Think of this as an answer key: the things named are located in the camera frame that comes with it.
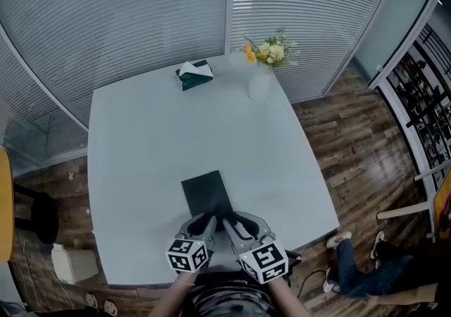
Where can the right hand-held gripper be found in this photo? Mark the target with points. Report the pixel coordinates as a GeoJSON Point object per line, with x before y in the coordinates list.
{"type": "Point", "coordinates": [264, 262]}

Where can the frosted glass door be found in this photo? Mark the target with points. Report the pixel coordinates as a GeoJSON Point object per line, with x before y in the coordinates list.
{"type": "Point", "coordinates": [394, 9]}

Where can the person's dark clothing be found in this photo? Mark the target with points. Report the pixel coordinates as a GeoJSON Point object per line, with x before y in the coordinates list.
{"type": "Point", "coordinates": [229, 296]}

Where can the white wooden bar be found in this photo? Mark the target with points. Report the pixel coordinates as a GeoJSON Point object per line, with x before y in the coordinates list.
{"type": "Point", "coordinates": [405, 210]}

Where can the white trash bin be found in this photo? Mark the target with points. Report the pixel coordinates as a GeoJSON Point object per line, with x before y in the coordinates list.
{"type": "Point", "coordinates": [75, 266]}

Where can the orange painted board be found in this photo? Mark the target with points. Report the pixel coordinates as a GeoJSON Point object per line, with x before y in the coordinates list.
{"type": "Point", "coordinates": [444, 203]}

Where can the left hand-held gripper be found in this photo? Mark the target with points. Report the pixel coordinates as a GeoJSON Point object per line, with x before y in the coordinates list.
{"type": "Point", "coordinates": [185, 255]}

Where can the white vase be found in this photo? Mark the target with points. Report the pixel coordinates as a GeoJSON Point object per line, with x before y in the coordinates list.
{"type": "Point", "coordinates": [260, 85]}

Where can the black notebook with white pages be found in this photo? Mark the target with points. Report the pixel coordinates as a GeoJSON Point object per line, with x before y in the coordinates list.
{"type": "Point", "coordinates": [208, 196]}

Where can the person's right forearm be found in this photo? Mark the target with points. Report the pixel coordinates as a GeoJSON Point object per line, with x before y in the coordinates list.
{"type": "Point", "coordinates": [289, 299]}

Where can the person's left forearm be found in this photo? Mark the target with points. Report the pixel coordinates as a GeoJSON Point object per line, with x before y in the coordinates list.
{"type": "Point", "coordinates": [172, 298]}

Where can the yellow and white flowers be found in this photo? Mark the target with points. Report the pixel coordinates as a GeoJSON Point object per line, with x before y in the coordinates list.
{"type": "Point", "coordinates": [273, 51]}

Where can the black round table base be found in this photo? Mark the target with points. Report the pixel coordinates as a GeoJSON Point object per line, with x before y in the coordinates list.
{"type": "Point", "coordinates": [44, 218]}

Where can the black metal railing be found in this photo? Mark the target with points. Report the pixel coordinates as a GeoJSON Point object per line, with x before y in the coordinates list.
{"type": "Point", "coordinates": [419, 97]}

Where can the green tissue box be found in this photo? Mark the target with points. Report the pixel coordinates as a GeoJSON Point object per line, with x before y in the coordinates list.
{"type": "Point", "coordinates": [195, 79]}

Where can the round wooden side table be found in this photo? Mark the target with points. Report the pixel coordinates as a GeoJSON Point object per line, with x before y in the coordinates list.
{"type": "Point", "coordinates": [5, 203]}

